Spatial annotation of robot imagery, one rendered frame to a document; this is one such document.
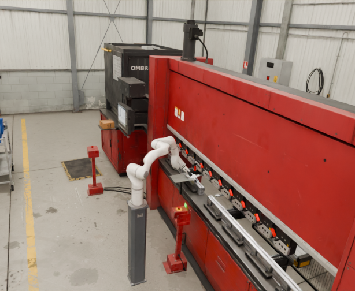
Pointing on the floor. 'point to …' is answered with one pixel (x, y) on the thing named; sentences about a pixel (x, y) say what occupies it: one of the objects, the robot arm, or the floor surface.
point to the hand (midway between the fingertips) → (189, 174)
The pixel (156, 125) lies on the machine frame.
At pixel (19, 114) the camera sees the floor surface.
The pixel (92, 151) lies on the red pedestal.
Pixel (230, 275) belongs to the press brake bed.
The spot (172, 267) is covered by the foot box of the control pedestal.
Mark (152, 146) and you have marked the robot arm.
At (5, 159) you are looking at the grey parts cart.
